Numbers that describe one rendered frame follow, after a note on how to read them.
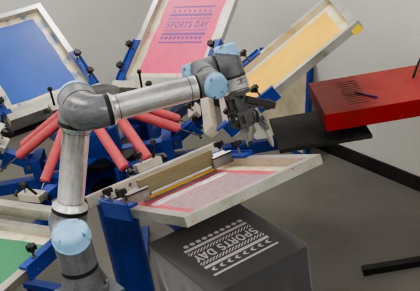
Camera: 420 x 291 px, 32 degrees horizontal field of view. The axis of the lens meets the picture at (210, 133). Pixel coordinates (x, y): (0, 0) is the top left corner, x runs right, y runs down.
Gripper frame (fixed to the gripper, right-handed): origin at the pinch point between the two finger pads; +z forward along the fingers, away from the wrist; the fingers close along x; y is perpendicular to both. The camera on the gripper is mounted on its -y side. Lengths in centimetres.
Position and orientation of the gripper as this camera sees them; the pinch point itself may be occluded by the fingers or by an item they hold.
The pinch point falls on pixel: (262, 146)
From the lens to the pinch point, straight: 240.0
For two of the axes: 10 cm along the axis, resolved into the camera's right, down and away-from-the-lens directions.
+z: 3.1, 9.4, 1.5
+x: 4.7, -0.2, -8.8
